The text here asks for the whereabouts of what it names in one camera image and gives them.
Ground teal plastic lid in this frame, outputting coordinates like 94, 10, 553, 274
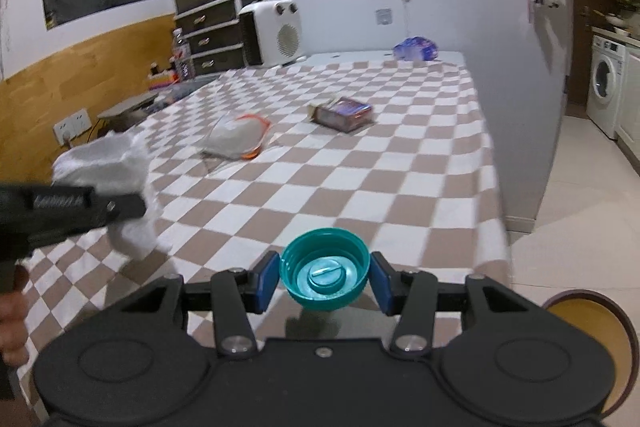
280, 228, 371, 311

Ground white tissue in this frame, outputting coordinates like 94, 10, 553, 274
52, 129, 170, 261

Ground clear plastic wrapper orange edge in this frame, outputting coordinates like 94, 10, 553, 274
198, 114, 272, 160

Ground red cigarette box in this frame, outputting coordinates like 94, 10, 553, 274
308, 96, 374, 133

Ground person's left hand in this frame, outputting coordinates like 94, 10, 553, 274
0, 265, 29, 369

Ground checkered brown white tablecloth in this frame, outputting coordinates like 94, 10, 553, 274
14, 58, 514, 408

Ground upright water bottle red label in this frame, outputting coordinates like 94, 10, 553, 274
172, 28, 195, 81

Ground yellow wastebasket brown rim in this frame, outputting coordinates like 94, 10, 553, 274
541, 288, 634, 417

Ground blue purple plastic bag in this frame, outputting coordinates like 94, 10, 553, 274
393, 37, 438, 62

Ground black drawer cabinet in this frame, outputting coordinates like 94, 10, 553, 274
174, 0, 262, 76

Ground white space heater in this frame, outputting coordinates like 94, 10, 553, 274
238, 0, 305, 68

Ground white kitchen base cabinets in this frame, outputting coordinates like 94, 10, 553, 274
616, 46, 640, 159

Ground white washing machine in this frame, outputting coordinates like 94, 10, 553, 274
587, 35, 626, 140

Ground white wall power socket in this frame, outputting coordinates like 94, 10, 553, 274
53, 108, 92, 145

